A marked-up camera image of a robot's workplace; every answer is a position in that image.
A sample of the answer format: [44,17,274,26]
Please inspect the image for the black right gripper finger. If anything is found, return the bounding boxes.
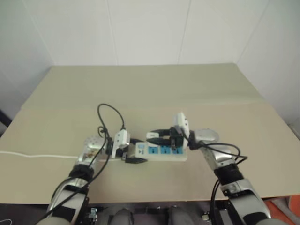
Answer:
[147,137,172,145]
[150,127,171,136]

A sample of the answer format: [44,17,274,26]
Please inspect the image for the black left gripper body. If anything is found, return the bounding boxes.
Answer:
[120,139,136,163]

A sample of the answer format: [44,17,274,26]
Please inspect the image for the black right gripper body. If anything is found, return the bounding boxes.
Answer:
[169,126,186,150]

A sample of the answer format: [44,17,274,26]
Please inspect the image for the white power strip blue sockets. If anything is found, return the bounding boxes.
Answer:
[127,142,188,163]

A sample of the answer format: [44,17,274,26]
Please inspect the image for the dark rounded shape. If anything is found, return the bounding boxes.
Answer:
[112,207,135,225]

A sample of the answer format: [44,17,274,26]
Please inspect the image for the black object at table side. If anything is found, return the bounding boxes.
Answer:
[0,108,13,128]

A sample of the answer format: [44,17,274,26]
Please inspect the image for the orange object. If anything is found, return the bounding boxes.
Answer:
[268,195,300,225]

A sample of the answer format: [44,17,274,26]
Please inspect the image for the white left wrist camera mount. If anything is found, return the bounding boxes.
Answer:
[111,130,131,159]

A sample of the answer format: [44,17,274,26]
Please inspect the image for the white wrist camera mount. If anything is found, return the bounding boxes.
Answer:
[111,130,131,159]
[172,112,191,141]

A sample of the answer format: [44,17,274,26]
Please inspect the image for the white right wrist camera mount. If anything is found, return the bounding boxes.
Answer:
[172,112,191,141]

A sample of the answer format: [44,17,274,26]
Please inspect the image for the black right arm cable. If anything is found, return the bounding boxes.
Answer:
[184,127,248,215]

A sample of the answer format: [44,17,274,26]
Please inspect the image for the white power strip cord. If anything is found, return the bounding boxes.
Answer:
[0,151,122,162]

